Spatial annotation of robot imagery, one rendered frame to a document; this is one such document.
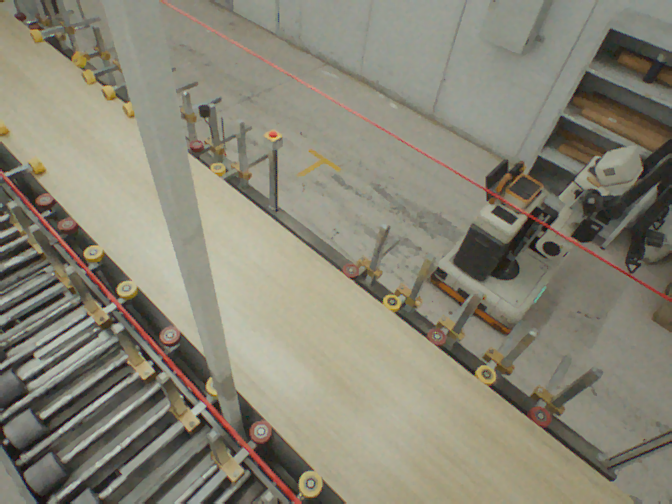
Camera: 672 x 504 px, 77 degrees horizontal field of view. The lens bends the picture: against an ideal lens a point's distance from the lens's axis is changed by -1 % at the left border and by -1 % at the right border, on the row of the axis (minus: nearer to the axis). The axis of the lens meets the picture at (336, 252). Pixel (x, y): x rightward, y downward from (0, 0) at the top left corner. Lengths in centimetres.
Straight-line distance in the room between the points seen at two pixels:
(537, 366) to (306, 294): 182
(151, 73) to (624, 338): 352
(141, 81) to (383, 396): 145
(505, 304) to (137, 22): 273
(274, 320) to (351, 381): 42
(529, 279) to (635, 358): 94
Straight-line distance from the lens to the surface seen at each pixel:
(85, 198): 254
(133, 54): 63
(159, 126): 68
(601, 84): 416
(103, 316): 207
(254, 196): 266
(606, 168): 251
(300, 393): 175
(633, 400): 350
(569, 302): 369
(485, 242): 281
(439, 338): 196
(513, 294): 310
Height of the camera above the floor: 253
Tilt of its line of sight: 50 degrees down
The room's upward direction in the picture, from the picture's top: 9 degrees clockwise
